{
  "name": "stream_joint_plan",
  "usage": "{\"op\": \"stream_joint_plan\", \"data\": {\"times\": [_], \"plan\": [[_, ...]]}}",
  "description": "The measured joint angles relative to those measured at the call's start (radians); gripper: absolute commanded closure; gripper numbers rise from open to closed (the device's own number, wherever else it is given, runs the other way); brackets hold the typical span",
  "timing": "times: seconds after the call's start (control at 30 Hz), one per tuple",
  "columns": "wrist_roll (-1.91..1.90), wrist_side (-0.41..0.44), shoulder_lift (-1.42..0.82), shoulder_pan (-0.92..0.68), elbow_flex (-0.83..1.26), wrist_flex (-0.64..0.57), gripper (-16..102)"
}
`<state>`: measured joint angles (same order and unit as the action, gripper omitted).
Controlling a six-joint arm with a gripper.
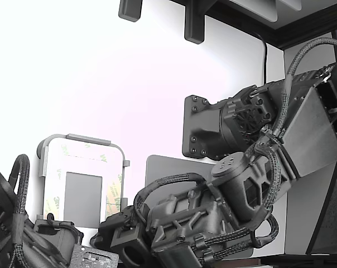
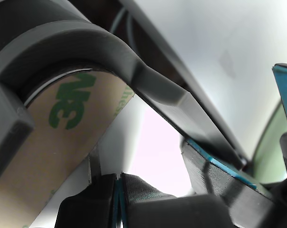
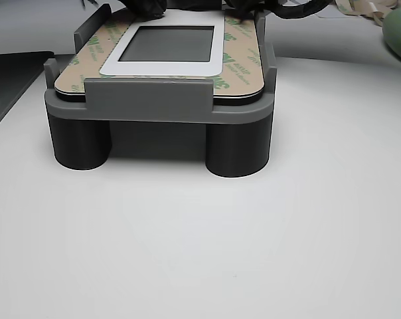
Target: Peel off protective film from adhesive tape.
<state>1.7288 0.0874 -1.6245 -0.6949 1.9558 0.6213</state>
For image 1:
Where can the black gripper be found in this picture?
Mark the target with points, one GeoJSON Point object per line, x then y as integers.
{"type": "Point", "coordinates": [121, 219]}

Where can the black six-joint robot arm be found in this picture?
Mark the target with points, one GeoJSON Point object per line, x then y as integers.
{"type": "Point", "coordinates": [310, 134]}

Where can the dark textured panel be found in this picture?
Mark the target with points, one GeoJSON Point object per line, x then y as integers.
{"type": "Point", "coordinates": [93, 255]}

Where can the black machine block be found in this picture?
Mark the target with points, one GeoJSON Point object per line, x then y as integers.
{"type": "Point", "coordinates": [54, 234]}

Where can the white framed display panel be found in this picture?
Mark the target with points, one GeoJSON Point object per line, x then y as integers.
{"type": "Point", "coordinates": [83, 195]}

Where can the gray flat plate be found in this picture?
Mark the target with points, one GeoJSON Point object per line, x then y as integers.
{"type": "Point", "coordinates": [163, 167]}

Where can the gray fixture with round legs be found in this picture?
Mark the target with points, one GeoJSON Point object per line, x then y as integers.
{"type": "Point", "coordinates": [87, 138]}

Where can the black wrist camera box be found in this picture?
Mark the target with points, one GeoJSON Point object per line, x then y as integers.
{"type": "Point", "coordinates": [126, 237]}

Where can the short black bracket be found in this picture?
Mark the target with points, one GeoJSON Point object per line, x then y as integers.
{"type": "Point", "coordinates": [129, 9]}

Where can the tall black bracket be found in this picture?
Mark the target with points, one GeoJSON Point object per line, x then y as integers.
{"type": "Point", "coordinates": [194, 22]}

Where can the dark overhead frame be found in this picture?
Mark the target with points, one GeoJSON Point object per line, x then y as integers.
{"type": "Point", "coordinates": [296, 30]}

